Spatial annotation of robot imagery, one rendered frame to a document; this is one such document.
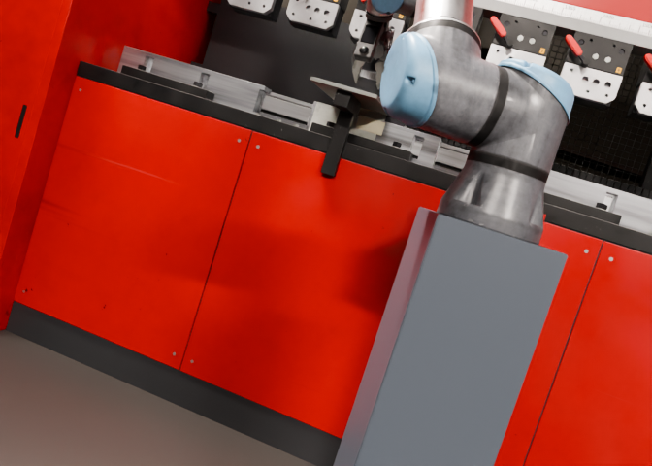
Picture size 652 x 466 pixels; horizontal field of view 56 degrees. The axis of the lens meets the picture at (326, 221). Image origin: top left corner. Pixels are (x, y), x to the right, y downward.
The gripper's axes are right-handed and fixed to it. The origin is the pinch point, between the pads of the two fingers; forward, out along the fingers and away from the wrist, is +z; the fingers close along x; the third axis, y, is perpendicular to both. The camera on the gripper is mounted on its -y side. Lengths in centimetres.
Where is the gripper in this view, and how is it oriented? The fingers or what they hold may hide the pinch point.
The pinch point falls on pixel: (367, 83)
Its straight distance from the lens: 173.9
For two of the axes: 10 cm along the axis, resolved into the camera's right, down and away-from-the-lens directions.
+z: -0.8, 7.2, 6.8
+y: 3.7, -6.1, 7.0
